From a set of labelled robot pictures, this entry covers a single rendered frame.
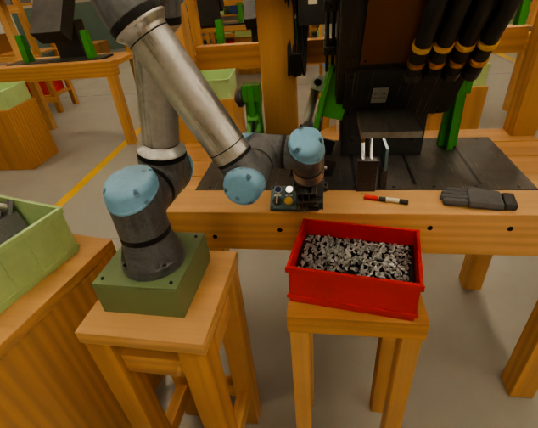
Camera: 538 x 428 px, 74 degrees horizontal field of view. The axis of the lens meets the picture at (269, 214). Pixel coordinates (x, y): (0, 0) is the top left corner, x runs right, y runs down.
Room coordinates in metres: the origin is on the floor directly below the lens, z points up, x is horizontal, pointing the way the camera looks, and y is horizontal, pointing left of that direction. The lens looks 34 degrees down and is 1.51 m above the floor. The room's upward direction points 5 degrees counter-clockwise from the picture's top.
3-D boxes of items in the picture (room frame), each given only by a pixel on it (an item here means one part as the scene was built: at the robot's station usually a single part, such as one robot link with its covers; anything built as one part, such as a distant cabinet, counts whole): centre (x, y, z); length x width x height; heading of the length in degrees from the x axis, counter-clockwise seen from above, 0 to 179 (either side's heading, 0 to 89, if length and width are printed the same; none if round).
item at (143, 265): (0.69, 0.29, 0.99); 0.15 x 0.15 x 0.10
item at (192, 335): (0.69, 0.29, 0.83); 0.32 x 0.32 x 0.04; 78
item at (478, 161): (1.22, -0.33, 0.89); 1.10 x 0.42 x 0.02; 79
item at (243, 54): (1.58, -0.39, 1.23); 1.30 x 0.05 x 0.09; 79
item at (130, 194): (0.70, 0.29, 1.11); 0.13 x 0.12 x 0.14; 165
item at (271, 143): (0.74, 0.01, 1.18); 0.11 x 0.11 x 0.08; 75
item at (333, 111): (1.17, -0.24, 1.17); 0.13 x 0.12 x 0.20; 79
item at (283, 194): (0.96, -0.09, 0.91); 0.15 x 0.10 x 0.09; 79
